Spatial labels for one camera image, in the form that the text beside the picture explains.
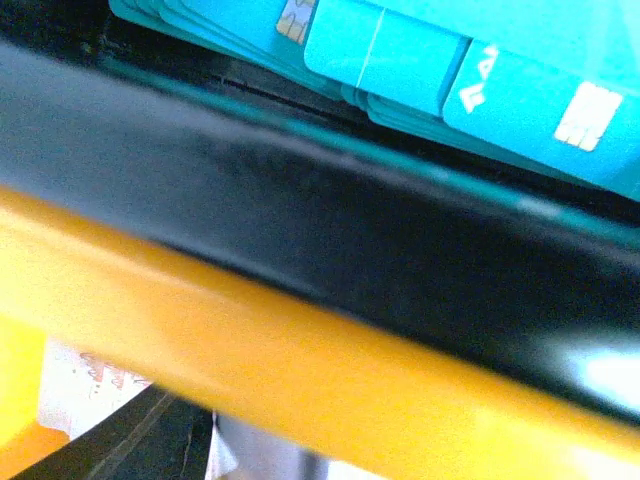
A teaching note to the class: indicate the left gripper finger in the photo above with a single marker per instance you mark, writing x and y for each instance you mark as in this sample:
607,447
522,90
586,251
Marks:
156,435

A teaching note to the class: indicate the yellow card bin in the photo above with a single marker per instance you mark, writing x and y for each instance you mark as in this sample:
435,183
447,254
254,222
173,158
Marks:
327,382

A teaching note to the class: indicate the black bin with teal cards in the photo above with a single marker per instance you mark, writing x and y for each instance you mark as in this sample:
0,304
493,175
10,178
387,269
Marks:
529,275

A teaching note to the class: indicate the teal card stack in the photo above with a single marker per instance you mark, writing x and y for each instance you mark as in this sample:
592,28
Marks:
551,86

